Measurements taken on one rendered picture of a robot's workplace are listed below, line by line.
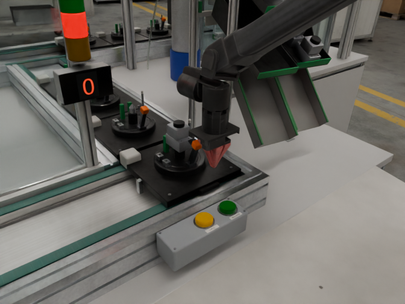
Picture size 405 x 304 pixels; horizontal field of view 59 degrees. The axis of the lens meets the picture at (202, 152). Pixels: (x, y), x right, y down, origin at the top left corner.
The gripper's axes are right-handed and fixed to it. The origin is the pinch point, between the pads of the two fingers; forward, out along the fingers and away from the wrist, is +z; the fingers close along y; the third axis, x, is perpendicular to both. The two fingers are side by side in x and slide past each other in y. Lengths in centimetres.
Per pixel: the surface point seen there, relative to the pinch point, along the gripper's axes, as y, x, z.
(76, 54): 19.7, -23.8, -23.7
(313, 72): -128, -60, 17
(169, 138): 1.7, -15.6, -0.8
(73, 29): 19.4, -23.6, -29.0
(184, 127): -0.9, -12.6, -4.3
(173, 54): -54, -93, 3
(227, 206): 1.6, 7.2, 7.5
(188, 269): 13.8, 8.5, 18.7
